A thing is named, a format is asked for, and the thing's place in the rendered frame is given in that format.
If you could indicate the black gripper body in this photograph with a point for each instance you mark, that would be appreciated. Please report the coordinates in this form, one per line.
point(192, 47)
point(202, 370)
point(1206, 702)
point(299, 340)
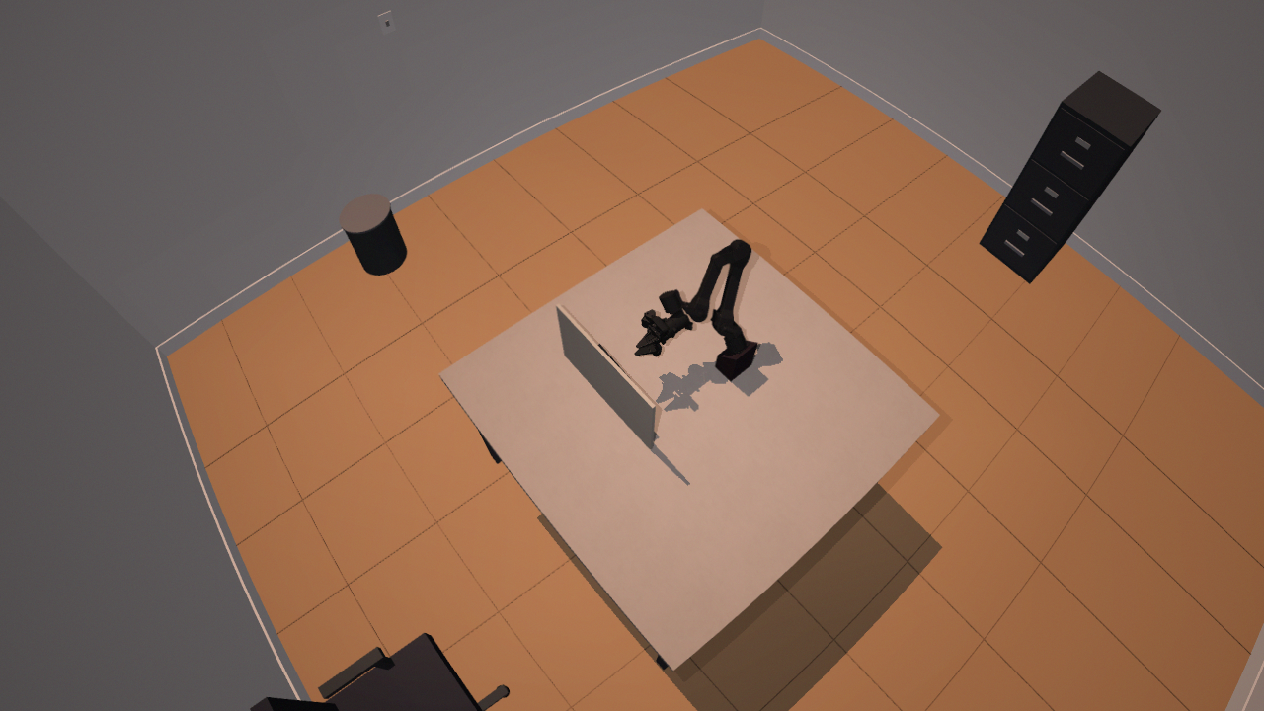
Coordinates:
point(665, 329)

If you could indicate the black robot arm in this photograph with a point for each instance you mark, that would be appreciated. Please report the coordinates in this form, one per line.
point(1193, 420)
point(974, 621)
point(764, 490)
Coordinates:
point(737, 254)

